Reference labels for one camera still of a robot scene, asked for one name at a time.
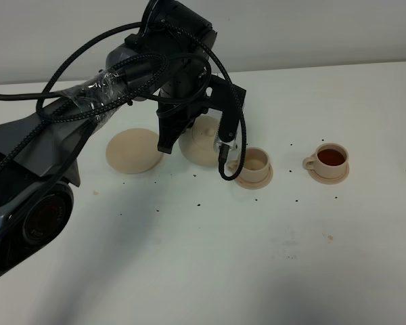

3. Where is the black loose plug cable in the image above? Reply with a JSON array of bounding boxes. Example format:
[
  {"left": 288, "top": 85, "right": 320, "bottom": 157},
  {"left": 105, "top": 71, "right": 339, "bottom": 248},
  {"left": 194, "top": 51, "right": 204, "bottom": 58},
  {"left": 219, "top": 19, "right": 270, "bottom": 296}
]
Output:
[{"left": 0, "top": 53, "right": 212, "bottom": 106}]

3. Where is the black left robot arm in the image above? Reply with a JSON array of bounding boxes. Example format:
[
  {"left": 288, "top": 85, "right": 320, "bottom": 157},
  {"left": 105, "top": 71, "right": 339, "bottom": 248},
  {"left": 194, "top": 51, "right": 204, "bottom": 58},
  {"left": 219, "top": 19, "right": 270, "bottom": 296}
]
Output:
[{"left": 0, "top": 1, "right": 217, "bottom": 276}]

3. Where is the beige right teacup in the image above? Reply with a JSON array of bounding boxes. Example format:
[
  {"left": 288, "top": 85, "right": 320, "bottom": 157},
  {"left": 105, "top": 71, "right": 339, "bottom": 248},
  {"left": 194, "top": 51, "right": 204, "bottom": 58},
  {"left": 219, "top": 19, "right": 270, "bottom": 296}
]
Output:
[{"left": 302, "top": 143, "right": 349, "bottom": 179}]

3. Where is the beige teacup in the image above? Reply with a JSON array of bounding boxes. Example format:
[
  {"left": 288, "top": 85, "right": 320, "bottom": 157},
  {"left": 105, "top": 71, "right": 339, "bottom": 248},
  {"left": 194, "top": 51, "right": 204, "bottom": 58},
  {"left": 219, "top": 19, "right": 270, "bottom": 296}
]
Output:
[
  {"left": 242, "top": 147, "right": 271, "bottom": 170},
  {"left": 302, "top": 143, "right": 349, "bottom": 179}
]

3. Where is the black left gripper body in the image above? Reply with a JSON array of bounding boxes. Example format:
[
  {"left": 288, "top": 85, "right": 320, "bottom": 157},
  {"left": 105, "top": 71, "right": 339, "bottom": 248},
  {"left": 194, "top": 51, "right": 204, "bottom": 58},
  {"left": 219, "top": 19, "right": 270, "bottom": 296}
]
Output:
[{"left": 155, "top": 57, "right": 212, "bottom": 132}]

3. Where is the beige cup saucer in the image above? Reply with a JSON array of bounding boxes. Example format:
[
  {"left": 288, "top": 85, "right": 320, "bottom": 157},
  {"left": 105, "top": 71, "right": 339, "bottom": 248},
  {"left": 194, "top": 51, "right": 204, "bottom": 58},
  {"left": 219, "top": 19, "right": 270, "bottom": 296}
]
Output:
[
  {"left": 307, "top": 165, "right": 350, "bottom": 185},
  {"left": 235, "top": 165, "right": 273, "bottom": 190}
]

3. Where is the beige left cup saucer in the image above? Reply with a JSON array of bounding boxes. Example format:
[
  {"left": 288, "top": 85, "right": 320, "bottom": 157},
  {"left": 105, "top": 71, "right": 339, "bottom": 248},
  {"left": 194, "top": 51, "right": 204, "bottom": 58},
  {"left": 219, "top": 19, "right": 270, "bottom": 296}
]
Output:
[{"left": 235, "top": 165, "right": 273, "bottom": 190}]

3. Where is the beige left teacup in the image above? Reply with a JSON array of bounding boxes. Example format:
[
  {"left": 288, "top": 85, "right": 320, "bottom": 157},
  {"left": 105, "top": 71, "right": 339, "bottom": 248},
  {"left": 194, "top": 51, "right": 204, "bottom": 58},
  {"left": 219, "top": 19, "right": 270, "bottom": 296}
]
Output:
[{"left": 242, "top": 147, "right": 271, "bottom": 170}]

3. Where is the beige ceramic teapot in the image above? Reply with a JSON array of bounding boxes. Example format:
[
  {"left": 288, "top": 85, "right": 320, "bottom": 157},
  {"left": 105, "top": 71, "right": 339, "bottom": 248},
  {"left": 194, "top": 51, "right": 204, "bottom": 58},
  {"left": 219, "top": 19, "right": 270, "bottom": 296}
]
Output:
[{"left": 179, "top": 115, "right": 219, "bottom": 167}]

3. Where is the beige teapot saucer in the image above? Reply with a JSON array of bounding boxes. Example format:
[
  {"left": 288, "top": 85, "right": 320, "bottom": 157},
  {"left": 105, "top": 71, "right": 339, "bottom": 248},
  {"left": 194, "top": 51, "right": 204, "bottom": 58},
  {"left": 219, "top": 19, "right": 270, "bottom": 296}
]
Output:
[{"left": 106, "top": 128, "right": 163, "bottom": 174}]

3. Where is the beige right cup saucer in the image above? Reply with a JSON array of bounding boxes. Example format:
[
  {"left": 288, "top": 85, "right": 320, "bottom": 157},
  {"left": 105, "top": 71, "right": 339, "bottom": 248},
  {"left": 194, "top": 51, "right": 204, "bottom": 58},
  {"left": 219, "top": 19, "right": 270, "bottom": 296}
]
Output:
[{"left": 307, "top": 165, "right": 350, "bottom": 185}]

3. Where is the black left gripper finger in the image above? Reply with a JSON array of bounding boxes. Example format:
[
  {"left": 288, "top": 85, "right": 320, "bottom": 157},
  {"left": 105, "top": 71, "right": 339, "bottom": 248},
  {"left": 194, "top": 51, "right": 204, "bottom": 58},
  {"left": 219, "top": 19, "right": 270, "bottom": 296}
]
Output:
[{"left": 158, "top": 115, "right": 195, "bottom": 153}]

